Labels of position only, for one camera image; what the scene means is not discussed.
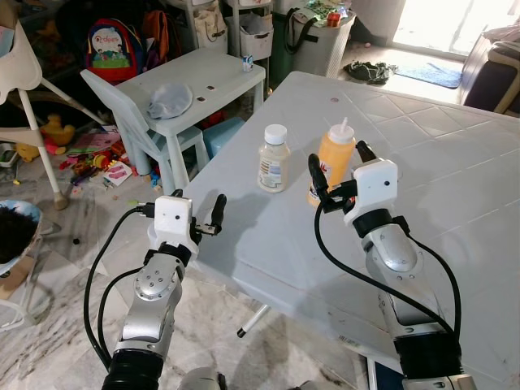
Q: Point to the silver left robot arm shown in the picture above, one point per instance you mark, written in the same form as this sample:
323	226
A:
154	292

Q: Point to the white mayonnaise bottle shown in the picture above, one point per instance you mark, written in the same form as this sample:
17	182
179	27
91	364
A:
274	166

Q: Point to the light blue plastic stool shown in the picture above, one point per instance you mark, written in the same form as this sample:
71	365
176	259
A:
223	136

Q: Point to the grey cloth cap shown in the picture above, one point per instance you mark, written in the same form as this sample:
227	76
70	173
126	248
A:
171	101

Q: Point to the blue door mat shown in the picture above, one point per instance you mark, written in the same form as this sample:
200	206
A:
429	75

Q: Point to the white table leg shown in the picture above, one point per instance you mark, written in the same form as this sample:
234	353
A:
252	321

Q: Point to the small white plastic chair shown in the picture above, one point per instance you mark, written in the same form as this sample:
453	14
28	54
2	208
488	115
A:
122	101

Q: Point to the small white plastic table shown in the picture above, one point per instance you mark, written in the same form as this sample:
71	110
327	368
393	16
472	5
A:
219	85

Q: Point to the white woven laundry basket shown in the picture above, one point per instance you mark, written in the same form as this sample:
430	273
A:
321	45

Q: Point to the small blue white carton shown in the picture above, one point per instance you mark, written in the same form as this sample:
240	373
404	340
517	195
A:
247	63

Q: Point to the dark sofa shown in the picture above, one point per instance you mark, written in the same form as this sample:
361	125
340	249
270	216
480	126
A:
491	81

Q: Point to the silver robot leg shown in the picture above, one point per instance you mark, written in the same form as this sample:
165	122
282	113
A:
203	380

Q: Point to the colourful children's backpack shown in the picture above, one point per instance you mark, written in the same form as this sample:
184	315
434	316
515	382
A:
114	50

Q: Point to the white shelf rack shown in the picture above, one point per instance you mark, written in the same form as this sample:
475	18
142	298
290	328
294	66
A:
236	28

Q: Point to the black round basin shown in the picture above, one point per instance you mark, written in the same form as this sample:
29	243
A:
16	231

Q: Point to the white baby high chair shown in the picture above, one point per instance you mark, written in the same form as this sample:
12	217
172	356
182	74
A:
20	61

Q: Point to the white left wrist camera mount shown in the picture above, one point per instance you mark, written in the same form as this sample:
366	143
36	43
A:
172	219

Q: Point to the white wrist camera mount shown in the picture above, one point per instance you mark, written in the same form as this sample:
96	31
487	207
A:
172	219
372	188

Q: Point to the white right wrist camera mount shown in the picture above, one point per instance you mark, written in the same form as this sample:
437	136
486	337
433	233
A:
372	188

